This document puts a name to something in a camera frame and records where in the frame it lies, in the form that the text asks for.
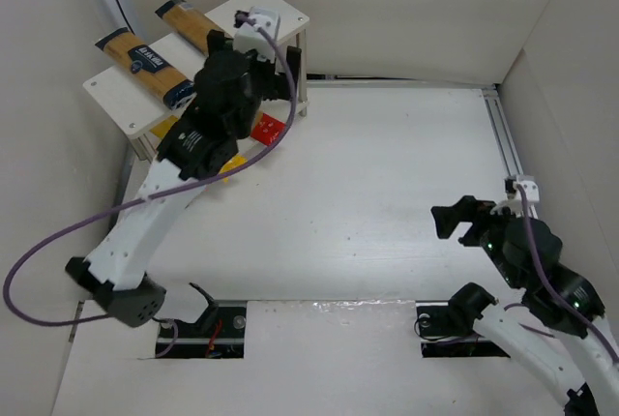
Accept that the white two-tier shelf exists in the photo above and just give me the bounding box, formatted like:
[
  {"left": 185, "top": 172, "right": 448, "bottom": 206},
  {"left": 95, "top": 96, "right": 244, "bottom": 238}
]
[{"left": 83, "top": 0, "right": 310, "bottom": 161}]

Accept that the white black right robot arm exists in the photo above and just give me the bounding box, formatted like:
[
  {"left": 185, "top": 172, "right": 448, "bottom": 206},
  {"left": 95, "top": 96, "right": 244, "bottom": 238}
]
[{"left": 430, "top": 187, "right": 618, "bottom": 415}]

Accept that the aluminium frame rail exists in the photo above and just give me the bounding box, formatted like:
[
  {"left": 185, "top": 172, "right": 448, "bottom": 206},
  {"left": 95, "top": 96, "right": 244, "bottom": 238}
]
[{"left": 483, "top": 87, "right": 533, "bottom": 204}]

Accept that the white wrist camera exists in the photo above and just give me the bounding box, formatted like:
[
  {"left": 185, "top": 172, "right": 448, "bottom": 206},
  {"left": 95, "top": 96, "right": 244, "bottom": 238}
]
[
  {"left": 232, "top": 7, "right": 280, "bottom": 63},
  {"left": 490, "top": 174, "right": 540, "bottom": 216}
]

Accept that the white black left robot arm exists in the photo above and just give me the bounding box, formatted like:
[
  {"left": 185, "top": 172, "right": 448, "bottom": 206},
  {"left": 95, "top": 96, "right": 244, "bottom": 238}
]
[{"left": 65, "top": 28, "right": 303, "bottom": 328}]

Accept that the red spaghetti bag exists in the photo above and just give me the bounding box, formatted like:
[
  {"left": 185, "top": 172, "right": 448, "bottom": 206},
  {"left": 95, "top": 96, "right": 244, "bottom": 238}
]
[{"left": 251, "top": 112, "right": 285, "bottom": 146}]

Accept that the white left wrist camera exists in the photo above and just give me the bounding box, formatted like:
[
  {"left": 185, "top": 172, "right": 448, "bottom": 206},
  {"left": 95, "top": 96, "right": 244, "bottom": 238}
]
[{"left": 232, "top": 7, "right": 280, "bottom": 63}]

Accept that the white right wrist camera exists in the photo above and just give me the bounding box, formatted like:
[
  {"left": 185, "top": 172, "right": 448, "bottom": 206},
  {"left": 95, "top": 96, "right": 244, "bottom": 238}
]
[{"left": 490, "top": 174, "right": 540, "bottom": 216}]

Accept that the clear navy-end spaghetti bag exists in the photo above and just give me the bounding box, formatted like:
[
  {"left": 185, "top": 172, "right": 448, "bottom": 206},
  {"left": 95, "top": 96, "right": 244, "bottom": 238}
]
[{"left": 155, "top": 0, "right": 228, "bottom": 55}]

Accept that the navy label spaghetti bag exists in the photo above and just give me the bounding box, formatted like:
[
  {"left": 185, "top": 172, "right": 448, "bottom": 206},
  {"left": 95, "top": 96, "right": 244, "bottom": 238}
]
[{"left": 95, "top": 27, "right": 195, "bottom": 111}]

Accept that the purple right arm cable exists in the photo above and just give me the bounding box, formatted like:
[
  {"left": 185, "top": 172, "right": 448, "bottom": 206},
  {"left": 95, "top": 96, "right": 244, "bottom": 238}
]
[{"left": 515, "top": 183, "right": 619, "bottom": 364}]

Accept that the yellow spaghetti bag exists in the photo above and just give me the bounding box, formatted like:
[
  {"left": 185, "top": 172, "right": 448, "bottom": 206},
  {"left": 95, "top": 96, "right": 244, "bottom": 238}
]
[{"left": 150, "top": 116, "right": 247, "bottom": 181}]

